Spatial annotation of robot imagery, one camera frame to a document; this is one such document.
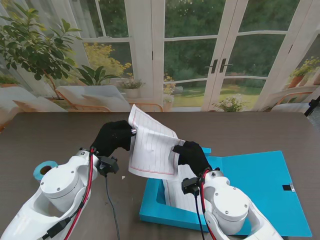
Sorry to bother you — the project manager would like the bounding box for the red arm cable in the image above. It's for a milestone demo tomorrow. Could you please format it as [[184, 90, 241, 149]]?
[[199, 169, 218, 240], [63, 147, 98, 240]]

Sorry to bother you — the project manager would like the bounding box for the blue plastic file box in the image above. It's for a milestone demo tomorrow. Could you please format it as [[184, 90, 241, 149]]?
[[139, 146, 313, 237]]

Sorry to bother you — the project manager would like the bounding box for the red left arm cable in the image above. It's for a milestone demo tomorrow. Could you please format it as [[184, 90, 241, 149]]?
[[63, 147, 98, 240]]

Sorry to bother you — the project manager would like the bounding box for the black tripod stand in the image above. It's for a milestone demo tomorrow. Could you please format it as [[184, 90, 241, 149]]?
[[303, 98, 320, 118]]

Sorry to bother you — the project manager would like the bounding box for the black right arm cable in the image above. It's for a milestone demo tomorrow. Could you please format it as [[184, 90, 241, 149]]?
[[194, 193, 205, 240]]

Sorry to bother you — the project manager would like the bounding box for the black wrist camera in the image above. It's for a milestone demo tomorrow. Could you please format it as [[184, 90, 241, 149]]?
[[181, 176, 201, 195], [97, 156, 120, 176]]

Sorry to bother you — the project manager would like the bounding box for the blue-backed white label roll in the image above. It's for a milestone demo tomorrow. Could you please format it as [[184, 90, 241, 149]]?
[[33, 161, 58, 180]]

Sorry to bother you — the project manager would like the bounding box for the grey left arm cable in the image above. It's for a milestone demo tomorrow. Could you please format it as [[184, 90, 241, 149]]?
[[104, 174, 121, 240]]

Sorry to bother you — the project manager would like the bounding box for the red-lined white paper sheet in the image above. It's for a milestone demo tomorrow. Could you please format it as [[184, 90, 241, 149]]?
[[162, 164, 208, 213], [127, 104, 186, 185]]

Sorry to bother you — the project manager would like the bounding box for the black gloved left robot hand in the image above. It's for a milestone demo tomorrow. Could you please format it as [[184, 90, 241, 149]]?
[[90, 119, 138, 158]]

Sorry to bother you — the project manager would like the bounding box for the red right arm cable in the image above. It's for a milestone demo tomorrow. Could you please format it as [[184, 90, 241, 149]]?
[[199, 169, 218, 240]]

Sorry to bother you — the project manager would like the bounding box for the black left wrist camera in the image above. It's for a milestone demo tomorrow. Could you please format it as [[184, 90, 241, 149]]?
[[97, 156, 120, 176]]

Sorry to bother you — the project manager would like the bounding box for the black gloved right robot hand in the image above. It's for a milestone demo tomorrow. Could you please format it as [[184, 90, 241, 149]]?
[[172, 141, 213, 177]]

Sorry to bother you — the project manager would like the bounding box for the printed garden window backdrop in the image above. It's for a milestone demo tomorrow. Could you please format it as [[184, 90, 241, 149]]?
[[0, 0, 320, 133]]

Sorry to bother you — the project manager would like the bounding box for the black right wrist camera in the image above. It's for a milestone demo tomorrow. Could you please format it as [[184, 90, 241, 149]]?
[[181, 176, 201, 195]]

